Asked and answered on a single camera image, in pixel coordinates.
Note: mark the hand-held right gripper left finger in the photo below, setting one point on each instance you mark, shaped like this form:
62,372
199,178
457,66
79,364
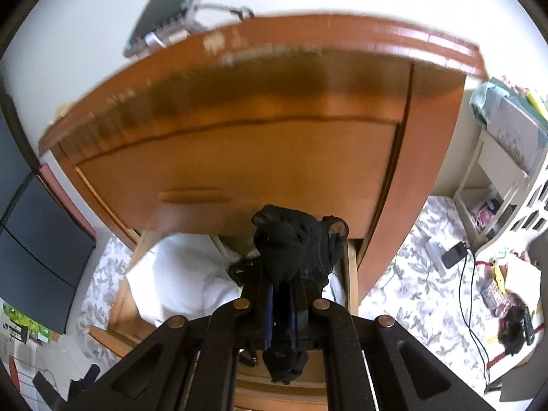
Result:
269,317

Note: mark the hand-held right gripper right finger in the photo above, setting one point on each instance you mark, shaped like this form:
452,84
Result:
293,312

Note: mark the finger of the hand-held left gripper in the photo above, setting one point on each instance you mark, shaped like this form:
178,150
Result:
90,376

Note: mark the wooden drawer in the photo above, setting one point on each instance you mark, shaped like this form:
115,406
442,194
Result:
257,158
352,274

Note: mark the black lace underwear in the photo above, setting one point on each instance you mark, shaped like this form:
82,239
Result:
291,239

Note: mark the large white garment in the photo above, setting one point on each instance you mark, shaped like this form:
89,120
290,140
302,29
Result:
180,274

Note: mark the closed wooden drawer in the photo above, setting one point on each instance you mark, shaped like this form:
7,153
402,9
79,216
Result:
257,158

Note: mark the green packet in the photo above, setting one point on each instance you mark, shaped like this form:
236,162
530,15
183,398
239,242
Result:
21,321

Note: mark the grey floral mat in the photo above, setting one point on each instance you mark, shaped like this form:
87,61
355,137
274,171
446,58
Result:
411,299

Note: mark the dark refrigerator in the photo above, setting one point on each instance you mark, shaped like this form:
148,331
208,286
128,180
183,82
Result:
38,244

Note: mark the white power strip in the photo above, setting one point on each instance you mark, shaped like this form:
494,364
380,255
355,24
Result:
434,257

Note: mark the black power adapter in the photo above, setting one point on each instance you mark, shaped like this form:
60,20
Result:
454,254

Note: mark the pink foam board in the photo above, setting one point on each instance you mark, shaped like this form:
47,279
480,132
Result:
68,201

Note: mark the wooden nightstand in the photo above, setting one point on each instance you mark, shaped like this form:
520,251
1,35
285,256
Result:
299,94

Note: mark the black hair accessory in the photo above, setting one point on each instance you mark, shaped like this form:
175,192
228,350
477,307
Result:
516,329

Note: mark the white lattice shelf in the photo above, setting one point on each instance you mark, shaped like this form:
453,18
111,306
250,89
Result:
526,214

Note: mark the pale printed box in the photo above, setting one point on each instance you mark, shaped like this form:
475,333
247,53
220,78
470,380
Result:
513,132

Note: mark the teal cloth bundle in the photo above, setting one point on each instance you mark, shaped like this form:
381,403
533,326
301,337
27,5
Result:
488,94

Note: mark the smartphone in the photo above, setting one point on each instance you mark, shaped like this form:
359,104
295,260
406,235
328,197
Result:
171,4

